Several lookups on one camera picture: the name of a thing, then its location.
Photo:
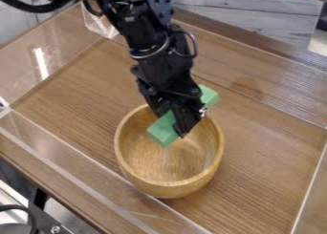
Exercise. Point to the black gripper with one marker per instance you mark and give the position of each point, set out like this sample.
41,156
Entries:
164,72

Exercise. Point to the green rectangular block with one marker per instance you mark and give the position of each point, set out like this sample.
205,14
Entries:
162,131

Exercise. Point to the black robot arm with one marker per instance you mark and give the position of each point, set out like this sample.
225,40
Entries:
141,20

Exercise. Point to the brown wooden bowl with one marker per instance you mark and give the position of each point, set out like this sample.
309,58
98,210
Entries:
172,172

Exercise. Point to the clear acrylic tray wall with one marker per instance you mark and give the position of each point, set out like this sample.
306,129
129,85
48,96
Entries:
69,90

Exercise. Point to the black table leg frame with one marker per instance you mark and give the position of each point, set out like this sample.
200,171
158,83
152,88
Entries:
48,224

